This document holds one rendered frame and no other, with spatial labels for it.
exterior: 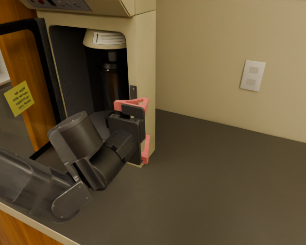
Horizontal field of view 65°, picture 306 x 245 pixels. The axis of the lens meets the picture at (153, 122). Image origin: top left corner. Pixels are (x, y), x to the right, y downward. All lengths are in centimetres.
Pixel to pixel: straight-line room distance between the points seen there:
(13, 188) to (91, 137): 12
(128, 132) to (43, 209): 19
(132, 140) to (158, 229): 29
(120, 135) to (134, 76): 24
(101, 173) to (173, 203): 37
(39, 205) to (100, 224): 32
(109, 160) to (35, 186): 11
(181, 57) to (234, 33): 23
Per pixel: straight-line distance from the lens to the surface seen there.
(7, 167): 38
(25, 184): 38
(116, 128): 46
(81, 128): 37
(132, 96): 67
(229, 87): 104
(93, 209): 72
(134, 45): 62
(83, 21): 69
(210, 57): 101
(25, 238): 103
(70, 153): 39
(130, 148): 44
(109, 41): 69
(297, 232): 76
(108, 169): 40
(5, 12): 81
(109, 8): 59
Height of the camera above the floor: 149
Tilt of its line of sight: 32 degrees down
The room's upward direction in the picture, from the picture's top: straight up
